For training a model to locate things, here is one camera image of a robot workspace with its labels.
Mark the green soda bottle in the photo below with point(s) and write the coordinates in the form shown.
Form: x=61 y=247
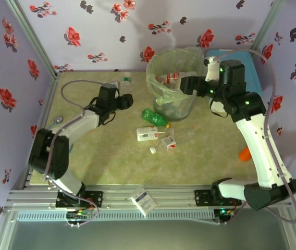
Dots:
x=153 y=117

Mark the aluminium frame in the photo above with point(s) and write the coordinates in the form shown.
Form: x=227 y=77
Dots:
x=176 y=191

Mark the blue tube with metal disc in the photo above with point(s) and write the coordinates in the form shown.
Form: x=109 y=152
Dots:
x=58 y=119

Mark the white paper packet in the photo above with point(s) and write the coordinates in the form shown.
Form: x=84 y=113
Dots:
x=143 y=200

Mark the small bottle red white label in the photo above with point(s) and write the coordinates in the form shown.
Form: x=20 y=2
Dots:
x=169 y=142

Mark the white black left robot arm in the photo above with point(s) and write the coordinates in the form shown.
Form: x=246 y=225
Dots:
x=83 y=122

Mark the small clear plastic bottle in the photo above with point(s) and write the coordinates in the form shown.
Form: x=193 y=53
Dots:
x=127 y=84

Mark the blue lidded storage box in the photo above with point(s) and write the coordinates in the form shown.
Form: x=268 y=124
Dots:
x=253 y=75

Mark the mesh bin with green liner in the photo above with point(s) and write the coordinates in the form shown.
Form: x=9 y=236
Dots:
x=174 y=104

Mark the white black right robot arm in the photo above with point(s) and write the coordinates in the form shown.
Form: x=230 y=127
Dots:
x=260 y=145

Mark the white bottle orange chevron label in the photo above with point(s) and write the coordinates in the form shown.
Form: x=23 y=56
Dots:
x=146 y=134

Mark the orange plastic object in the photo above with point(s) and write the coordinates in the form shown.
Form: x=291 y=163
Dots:
x=245 y=155

